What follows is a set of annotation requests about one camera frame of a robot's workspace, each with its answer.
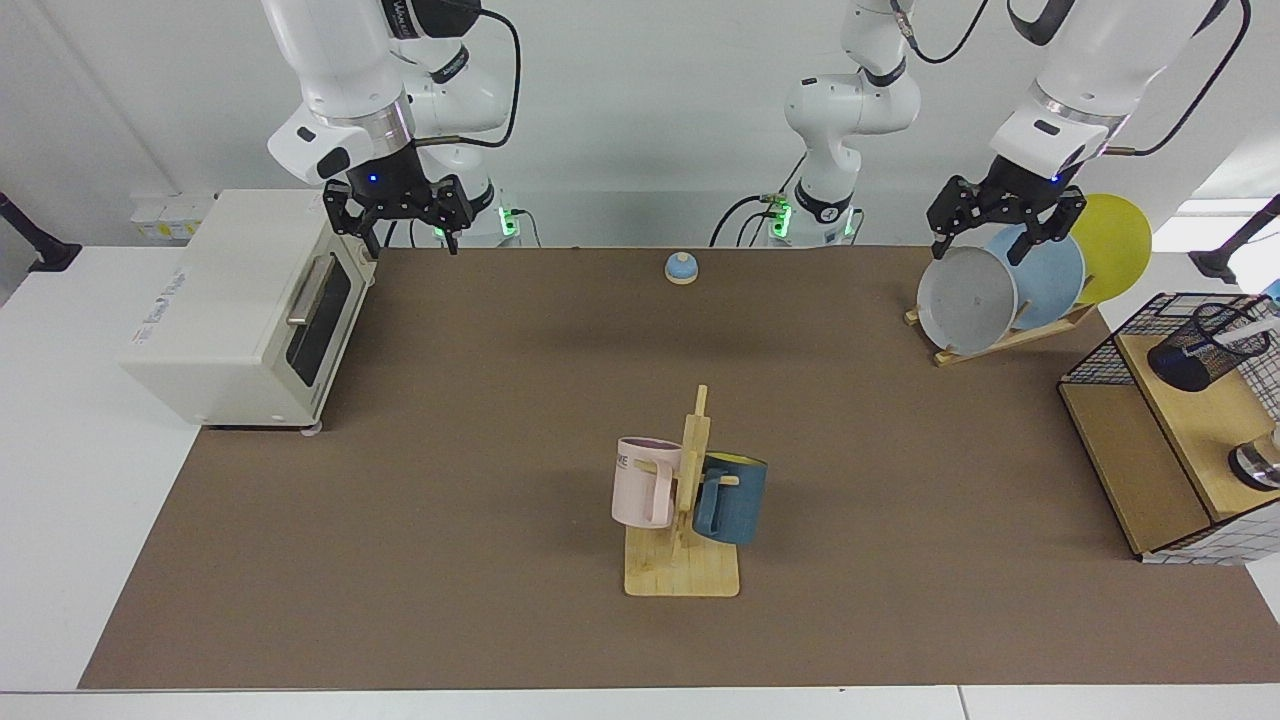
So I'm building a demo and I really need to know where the yellow plate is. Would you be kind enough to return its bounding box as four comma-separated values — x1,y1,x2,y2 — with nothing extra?
1060,194,1153,306

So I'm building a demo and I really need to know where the black clamp stand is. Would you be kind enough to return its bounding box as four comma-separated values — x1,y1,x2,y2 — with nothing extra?
1188,195,1280,284
0,190,83,273

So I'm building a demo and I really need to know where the grey plate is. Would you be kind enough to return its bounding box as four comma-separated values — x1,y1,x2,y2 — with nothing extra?
917,246,1018,357

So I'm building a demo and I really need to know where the wire basket with wooden floor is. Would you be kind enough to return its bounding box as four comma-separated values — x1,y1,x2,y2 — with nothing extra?
1058,292,1280,567

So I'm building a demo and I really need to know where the dark blue mug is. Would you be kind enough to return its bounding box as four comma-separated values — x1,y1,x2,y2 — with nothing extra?
692,452,769,546

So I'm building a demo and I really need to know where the light blue plate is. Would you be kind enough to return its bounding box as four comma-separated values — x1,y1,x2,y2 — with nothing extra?
985,222,1086,331

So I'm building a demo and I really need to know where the pink mug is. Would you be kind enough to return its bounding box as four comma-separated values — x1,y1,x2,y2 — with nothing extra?
611,437,684,529

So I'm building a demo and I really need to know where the black arm gripper cable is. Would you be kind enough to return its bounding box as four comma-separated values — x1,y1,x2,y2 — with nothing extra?
415,5,523,151
890,0,1253,158

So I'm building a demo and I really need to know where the white wall socket box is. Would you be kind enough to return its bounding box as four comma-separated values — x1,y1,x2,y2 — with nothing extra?
130,192,216,241

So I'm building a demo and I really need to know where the pale toaster oven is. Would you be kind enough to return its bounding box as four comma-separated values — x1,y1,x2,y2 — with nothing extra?
120,189,378,438

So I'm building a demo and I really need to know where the white marker with blue cap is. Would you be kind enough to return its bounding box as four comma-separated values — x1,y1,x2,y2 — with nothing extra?
1185,318,1280,353

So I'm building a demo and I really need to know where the brown table cloth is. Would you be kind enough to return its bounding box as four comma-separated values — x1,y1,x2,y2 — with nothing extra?
78,246,1280,691

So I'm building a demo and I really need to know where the wooden plate rack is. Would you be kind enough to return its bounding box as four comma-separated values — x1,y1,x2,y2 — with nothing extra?
905,303,1098,368

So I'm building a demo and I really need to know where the black arm base cable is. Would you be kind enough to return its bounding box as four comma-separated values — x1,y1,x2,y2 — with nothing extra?
710,150,807,248

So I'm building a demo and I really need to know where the wooden cup stand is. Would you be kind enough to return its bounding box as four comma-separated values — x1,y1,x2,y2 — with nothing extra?
624,385,742,599

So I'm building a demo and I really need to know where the black mesh pen holder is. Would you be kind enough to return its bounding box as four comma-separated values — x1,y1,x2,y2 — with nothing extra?
1147,303,1273,393

